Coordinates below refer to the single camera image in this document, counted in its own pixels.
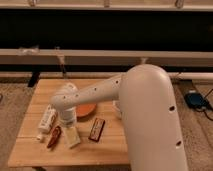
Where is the blue box on floor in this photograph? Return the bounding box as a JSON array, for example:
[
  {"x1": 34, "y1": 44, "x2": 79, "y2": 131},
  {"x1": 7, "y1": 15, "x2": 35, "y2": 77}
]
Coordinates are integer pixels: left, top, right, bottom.
[{"x1": 184, "y1": 91, "x2": 207, "y2": 109}]

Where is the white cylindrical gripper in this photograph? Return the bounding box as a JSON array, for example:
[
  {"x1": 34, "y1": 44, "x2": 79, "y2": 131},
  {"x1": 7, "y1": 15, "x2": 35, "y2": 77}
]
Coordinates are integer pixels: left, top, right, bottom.
[{"x1": 59, "y1": 107, "x2": 77, "y2": 127}]

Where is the dark chocolate bar package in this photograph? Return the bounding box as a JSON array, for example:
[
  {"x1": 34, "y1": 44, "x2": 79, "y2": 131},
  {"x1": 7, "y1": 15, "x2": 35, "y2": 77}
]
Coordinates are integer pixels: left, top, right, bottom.
[{"x1": 89, "y1": 118, "x2": 105, "y2": 142}]

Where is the white sponge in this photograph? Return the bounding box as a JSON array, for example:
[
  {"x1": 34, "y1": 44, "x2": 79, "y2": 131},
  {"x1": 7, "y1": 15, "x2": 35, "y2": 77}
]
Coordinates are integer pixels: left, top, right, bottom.
[{"x1": 64, "y1": 127, "x2": 81, "y2": 148}]

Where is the wooden table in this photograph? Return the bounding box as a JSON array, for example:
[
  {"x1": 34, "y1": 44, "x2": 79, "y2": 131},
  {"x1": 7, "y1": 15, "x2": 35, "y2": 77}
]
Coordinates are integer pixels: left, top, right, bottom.
[{"x1": 8, "y1": 79, "x2": 129, "y2": 167}]

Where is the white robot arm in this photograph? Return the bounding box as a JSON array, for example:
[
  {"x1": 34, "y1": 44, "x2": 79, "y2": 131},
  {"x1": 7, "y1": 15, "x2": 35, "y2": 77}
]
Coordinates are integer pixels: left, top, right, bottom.
[{"x1": 50, "y1": 64, "x2": 188, "y2": 171}]

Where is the black cable on floor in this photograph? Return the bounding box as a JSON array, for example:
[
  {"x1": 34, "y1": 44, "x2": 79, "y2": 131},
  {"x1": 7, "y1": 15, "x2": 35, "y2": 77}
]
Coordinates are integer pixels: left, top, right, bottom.
[{"x1": 196, "y1": 87, "x2": 213, "y2": 122}]

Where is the white paper cup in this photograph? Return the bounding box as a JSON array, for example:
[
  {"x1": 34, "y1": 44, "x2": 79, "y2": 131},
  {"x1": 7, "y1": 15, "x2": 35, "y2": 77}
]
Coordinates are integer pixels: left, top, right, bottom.
[{"x1": 113, "y1": 101, "x2": 122, "y2": 119}]

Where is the orange bowl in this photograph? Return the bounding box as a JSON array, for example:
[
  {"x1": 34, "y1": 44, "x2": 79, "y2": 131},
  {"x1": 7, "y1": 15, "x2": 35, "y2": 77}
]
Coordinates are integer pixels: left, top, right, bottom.
[{"x1": 76, "y1": 104, "x2": 96, "y2": 118}]

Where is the white tube with cap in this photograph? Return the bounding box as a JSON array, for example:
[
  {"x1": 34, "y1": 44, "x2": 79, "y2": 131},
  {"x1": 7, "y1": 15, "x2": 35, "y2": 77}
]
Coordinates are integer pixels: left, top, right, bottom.
[{"x1": 36, "y1": 105, "x2": 57, "y2": 142}]

